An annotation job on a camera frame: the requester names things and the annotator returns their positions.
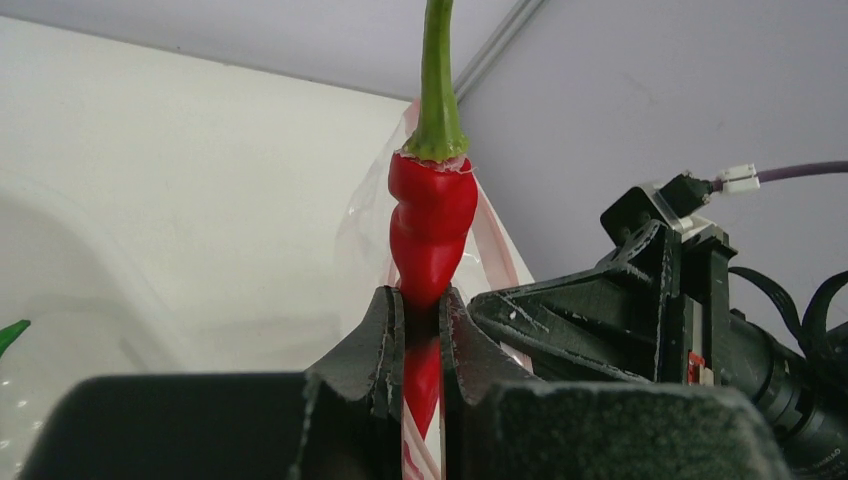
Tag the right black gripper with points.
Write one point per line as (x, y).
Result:
(636, 316)

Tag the white plastic basket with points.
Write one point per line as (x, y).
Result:
(91, 312)

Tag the clear pink zip bag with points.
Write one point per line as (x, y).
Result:
(490, 261)

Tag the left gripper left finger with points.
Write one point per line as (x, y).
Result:
(351, 427)

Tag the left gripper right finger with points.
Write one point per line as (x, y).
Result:
(474, 371)

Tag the red chili pepper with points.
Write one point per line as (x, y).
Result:
(431, 179)

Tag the right aluminium frame post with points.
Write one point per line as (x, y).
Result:
(492, 49)

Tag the green chili pepper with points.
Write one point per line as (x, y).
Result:
(10, 333)

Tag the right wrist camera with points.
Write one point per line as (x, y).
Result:
(673, 203)

